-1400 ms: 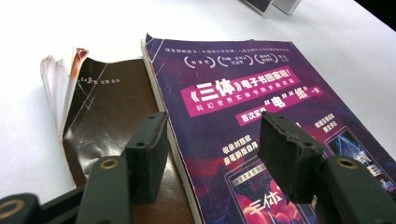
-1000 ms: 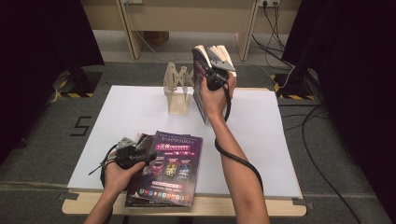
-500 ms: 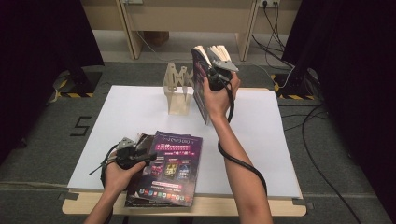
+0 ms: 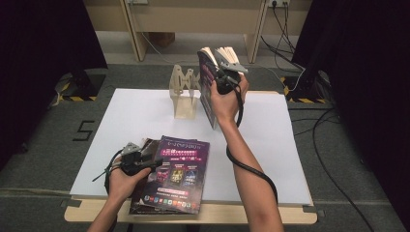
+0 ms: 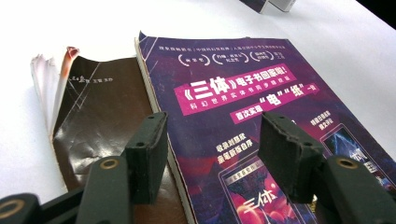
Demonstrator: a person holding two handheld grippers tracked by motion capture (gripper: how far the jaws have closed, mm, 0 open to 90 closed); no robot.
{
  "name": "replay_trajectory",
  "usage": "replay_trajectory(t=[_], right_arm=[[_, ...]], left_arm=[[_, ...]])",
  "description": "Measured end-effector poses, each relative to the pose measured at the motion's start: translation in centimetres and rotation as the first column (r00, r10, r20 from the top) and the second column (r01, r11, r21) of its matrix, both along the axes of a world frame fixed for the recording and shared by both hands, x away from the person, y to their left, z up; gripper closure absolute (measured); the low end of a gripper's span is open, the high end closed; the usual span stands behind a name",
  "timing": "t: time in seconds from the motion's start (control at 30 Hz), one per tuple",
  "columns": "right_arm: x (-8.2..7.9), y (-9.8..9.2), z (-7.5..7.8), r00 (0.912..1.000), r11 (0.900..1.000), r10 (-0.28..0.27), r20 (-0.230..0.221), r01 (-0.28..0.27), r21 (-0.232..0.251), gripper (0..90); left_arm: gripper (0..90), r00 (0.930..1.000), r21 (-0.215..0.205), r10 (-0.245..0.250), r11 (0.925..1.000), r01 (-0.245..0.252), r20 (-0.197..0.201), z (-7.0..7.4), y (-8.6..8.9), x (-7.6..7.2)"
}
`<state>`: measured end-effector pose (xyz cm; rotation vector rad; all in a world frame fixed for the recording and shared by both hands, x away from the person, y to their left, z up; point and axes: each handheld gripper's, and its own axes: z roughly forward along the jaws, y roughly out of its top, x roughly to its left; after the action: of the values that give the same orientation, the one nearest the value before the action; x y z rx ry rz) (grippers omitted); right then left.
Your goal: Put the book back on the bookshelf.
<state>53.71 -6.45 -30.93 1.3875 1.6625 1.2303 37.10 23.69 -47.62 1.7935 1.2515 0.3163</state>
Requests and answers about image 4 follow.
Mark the black curtain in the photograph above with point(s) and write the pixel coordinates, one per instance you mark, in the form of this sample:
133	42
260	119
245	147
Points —
38	64
370	80

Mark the white wall socket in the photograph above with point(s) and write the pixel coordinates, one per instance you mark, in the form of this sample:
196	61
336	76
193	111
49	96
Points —
279	2
138	1

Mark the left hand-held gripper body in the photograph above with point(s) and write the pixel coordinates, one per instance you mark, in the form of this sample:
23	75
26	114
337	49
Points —
130	162

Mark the black book with red print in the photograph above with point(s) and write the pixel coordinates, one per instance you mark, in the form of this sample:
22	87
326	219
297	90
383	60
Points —
137	204

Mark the black stand base striped tape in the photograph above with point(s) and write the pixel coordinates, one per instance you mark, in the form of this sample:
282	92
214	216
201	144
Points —
299	87
87	85

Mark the purple book with pink band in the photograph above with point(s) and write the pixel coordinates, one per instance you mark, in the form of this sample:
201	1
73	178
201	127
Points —
180	167

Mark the grey tape patch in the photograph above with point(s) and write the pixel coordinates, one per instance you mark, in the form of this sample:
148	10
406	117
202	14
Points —
314	211
71	203

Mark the beige folding book stand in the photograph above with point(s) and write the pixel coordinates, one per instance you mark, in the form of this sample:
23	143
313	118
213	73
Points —
185	109

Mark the person's left hand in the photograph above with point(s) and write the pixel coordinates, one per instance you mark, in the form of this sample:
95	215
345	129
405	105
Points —
122	187

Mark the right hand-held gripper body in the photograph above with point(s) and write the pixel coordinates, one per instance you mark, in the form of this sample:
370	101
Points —
229	83

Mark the person's right hand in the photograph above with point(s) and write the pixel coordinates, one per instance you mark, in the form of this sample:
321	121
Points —
227	106

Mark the beige wooden desk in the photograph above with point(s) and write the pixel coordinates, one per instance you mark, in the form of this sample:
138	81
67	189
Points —
193	19

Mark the light wooden table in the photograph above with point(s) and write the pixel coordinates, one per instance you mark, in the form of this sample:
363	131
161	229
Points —
225	218

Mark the white table sheet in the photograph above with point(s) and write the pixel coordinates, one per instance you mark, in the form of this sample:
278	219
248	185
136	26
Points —
257	145

